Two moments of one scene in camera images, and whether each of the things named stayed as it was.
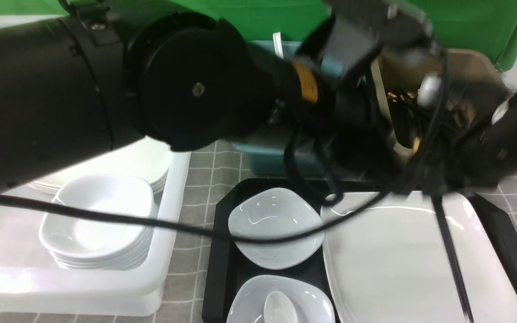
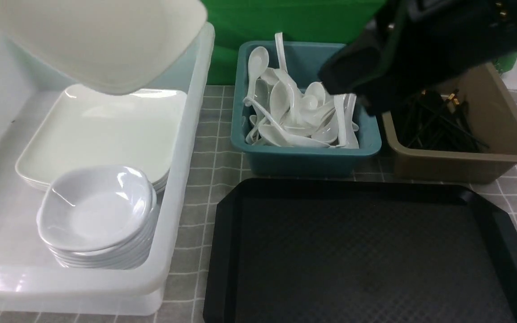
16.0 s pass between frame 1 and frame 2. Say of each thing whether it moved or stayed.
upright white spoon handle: stayed
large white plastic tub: stayed
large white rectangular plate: moved
